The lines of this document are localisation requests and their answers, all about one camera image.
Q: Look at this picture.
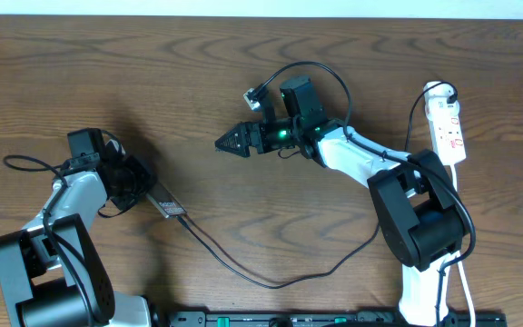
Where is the Galaxy S25 Ultra smartphone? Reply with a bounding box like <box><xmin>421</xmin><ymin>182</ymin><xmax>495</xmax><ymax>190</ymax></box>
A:
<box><xmin>146</xmin><ymin>183</ymin><xmax>187</xmax><ymax>219</ymax></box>

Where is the black charging cable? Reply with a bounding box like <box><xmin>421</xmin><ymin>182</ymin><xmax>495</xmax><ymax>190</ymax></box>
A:
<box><xmin>175</xmin><ymin>81</ymin><xmax>459</xmax><ymax>291</ymax></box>

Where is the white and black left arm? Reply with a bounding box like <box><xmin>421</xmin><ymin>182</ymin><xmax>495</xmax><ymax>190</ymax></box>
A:
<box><xmin>0</xmin><ymin>128</ymin><xmax>166</xmax><ymax>327</ymax></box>

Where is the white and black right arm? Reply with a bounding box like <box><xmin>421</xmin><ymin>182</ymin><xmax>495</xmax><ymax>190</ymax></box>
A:
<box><xmin>215</xmin><ymin>75</ymin><xmax>476</xmax><ymax>326</ymax></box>

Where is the white power strip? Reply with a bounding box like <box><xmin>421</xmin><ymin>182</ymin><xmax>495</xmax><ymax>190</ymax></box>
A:
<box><xmin>423</xmin><ymin>81</ymin><xmax>466</xmax><ymax>165</ymax></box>

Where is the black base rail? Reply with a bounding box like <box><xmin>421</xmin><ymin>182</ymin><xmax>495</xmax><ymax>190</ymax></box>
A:
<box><xmin>152</xmin><ymin>310</ymin><xmax>508</xmax><ymax>327</ymax></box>

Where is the white power strip cord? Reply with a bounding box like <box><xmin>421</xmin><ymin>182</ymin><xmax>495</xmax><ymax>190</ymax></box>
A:
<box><xmin>449</xmin><ymin>163</ymin><xmax>477</xmax><ymax>327</ymax></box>

